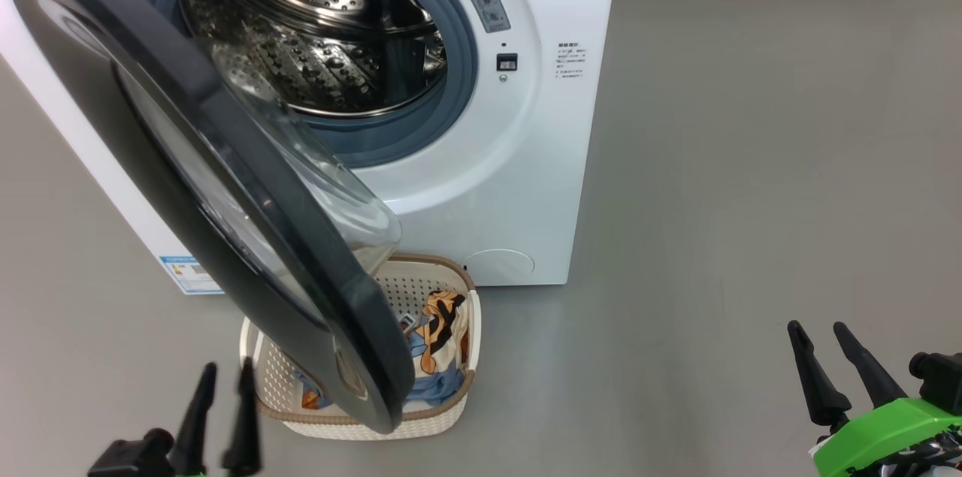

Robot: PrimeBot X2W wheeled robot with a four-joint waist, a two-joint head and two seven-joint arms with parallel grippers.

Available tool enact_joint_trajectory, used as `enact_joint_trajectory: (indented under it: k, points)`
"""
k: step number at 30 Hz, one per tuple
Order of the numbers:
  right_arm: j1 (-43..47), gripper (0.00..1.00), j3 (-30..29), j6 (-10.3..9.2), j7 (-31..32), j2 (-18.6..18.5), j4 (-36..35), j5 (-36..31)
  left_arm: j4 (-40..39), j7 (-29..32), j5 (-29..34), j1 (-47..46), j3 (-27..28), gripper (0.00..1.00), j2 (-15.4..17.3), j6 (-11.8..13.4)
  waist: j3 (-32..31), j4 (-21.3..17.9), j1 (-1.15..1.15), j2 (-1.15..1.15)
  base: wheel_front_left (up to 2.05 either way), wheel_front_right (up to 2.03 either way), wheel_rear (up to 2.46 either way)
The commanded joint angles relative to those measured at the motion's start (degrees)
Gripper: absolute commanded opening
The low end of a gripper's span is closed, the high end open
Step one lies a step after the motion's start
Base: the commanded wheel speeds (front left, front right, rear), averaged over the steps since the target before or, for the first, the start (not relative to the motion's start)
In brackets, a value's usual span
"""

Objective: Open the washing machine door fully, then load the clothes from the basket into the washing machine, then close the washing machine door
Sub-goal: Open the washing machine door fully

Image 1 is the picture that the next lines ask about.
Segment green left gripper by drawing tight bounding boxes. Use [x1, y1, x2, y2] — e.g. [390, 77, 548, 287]
[171, 357, 262, 477]

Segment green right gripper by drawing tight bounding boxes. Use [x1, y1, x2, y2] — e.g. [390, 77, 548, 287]
[787, 321, 962, 477]

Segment blue bear-print garment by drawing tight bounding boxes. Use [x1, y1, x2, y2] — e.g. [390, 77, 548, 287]
[293, 315, 467, 412]

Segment black round glass washer door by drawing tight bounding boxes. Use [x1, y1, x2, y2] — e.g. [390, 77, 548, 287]
[4, 0, 416, 434]

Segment cream orange black print garment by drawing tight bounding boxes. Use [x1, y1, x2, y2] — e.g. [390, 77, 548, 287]
[410, 289, 471, 376]

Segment white front-load washing machine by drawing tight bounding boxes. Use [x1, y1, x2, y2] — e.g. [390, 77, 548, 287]
[0, 0, 622, 296]

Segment stainless steel washing machine drum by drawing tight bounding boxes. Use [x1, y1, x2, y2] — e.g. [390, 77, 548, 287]
[178, 0, 449, 119]

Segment blue energy label sticker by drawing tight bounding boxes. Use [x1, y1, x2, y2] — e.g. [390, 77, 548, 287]
[159, 255, 224, 295]

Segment cream perforated laundry basket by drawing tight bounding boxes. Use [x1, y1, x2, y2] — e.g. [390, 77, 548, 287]
[239, 254, 482, 440]

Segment round white filter cover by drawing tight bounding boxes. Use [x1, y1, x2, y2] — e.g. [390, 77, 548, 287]
[462, 249, 536, 284]

